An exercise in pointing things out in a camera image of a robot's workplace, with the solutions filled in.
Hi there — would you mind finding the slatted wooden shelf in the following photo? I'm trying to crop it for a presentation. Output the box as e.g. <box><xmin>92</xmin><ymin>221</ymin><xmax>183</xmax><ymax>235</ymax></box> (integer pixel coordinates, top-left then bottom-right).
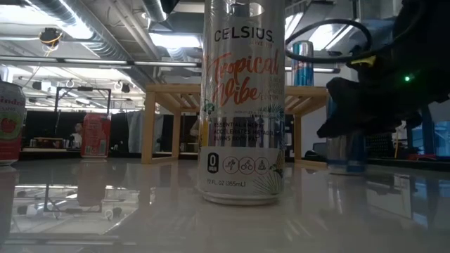
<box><xmin>141</xmin><ymin>83</ymin><xmax>331</xmax><ymax>166</ymax></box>

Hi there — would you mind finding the plain red soda can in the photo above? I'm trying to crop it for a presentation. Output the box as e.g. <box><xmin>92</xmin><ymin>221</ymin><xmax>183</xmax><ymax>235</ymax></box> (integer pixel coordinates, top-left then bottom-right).
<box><xmin>80</xmin><ymin>112</ymin><xmax>112</xmax><ymax>160</ymax></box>

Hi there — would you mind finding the background work table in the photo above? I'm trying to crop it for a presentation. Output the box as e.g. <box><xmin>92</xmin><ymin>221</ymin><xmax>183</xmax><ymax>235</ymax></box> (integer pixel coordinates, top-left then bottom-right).
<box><xmin>20</xmin><ymin>136</ymin><xmax>82</xmax><ymax>154</ymax></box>

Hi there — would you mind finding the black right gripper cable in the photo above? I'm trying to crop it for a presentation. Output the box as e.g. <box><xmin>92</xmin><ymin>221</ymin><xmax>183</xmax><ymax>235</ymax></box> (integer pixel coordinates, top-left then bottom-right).
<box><xmin>284</xmin><ymin>18</ymin><xmax>379</xmax><ymax>65</ymax></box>

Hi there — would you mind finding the person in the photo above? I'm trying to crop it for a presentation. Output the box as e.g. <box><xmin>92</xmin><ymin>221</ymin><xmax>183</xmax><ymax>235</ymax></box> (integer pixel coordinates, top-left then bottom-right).
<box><xmin>69</xmin><ymin>122</ymin><xmax>84</xmax><ymax>148</ymax></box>

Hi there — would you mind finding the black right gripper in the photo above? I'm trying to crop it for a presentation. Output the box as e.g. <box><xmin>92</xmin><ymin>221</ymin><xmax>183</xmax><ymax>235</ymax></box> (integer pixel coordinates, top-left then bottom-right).
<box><xmin>316</xmin><ymin>48</ymin><xmax>423</xmax><ymax>138</ymax></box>

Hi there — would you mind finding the white and pink can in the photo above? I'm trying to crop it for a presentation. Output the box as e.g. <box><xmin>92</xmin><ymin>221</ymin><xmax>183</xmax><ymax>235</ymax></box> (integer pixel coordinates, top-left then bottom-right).
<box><xmin>0</xmin><ymin>80</ymin><xmax>27</xmax><ymax>167</ymax></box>

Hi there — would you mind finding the long white light bar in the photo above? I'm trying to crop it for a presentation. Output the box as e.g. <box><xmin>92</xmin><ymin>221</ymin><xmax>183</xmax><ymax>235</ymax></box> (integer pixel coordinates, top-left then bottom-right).
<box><xmin>0</xmin><ymin>55</ymin><xmax>203</xmax><ymax>68</ymax></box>

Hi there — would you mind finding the blue silver Red Bull can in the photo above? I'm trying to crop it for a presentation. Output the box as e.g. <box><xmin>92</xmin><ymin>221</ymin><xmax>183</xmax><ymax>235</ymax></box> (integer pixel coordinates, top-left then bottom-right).
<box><xmin>326</xmin><ymin>94</ymin><xmax>367</xmax><ymax>176</ymax></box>
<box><xmin>292</xmin><ymin>40</ymin><xmax>315</xmax><ymax>87</ymax></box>

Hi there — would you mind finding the grey hanging cloth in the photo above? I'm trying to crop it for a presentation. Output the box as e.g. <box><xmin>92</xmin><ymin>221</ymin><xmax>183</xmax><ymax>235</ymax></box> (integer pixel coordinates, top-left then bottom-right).
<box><xmin>127</xmin><ymin>110</ymin><xmax>165</xmax><ymax>154</ymax></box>

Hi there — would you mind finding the black mesh cart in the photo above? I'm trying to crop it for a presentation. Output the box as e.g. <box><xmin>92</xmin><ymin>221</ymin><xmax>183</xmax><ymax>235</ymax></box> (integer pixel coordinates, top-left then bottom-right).
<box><xmin>365</xmin><ymin>133</ymin><xmax>397</xmax><ymax>159</ymax></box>

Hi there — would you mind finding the black hanging camera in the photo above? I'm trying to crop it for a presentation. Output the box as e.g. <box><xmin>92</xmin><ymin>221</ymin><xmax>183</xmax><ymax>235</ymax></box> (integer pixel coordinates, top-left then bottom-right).
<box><xmin>38</xmin><ymin>27</ymin><xmax>64</xmax><ymax>48</ymax></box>

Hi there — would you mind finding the black background rig frame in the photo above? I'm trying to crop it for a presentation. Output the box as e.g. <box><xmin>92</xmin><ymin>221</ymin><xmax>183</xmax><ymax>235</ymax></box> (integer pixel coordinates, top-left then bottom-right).
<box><xmin>54</xmin><ymin>86</ymin><xmax>113</xmax><ymax>117</ymax></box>

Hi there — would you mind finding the white Celsius can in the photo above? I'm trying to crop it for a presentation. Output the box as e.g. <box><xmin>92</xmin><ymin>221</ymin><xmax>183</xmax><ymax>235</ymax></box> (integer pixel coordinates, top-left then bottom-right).
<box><xmin>197</xmin><ymin>0</ymin><xmax>286</xmax><ymax>207</ymax></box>

